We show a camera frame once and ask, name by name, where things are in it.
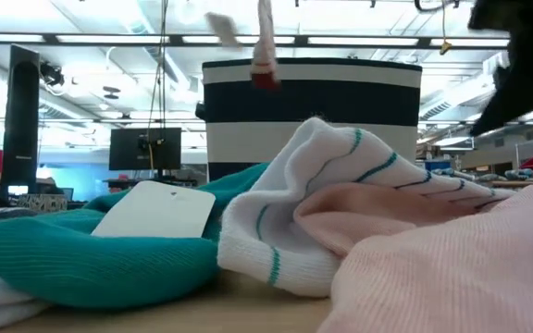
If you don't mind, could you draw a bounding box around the navy white striped fabric bin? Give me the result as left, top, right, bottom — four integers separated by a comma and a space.
194, 56, 424, 183

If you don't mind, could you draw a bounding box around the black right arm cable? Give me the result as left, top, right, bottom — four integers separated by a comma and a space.
413, 0, 461, 14

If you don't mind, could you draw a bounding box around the black monitor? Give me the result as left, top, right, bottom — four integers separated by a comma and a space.
108, 127, 183, 172

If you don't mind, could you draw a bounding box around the teal knit garment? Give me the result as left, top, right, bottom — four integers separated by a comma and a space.
0, 161, 271, 311

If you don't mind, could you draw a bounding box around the black tower column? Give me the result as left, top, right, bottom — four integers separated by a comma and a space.
0, 43, 42, 187

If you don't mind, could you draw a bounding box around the pale pink red-tipped sock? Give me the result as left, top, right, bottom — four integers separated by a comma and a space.
249, 0, 281, 91

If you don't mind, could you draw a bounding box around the pale pink ribbed garment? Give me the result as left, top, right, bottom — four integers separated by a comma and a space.
292, 180, 533, 333

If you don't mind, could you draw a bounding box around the white teal-striped garment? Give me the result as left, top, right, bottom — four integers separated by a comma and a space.
0, 116, 518, 333

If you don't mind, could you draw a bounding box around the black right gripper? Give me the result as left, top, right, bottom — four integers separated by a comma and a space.
466, 0, 533, 138

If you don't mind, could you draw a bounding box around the hanging black cable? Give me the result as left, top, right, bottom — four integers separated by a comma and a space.
144, 0, 169, 171

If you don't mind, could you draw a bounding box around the white paper tag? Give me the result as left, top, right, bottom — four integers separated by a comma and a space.
90, 179, 217, 240
204, 11, 243, 50

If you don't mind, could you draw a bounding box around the black cluttered desk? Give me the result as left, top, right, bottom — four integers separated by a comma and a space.
103, 174, 199, 190

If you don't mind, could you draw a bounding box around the yellow hanging tag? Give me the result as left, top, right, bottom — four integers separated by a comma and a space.
439, 0, 453, 56

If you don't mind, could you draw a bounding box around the black ceiling-mounted device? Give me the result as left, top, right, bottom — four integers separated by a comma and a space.
38, 61, 68, 90

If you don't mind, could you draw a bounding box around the small patterned bowl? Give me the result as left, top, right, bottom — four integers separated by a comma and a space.
16, 192, 69, 214

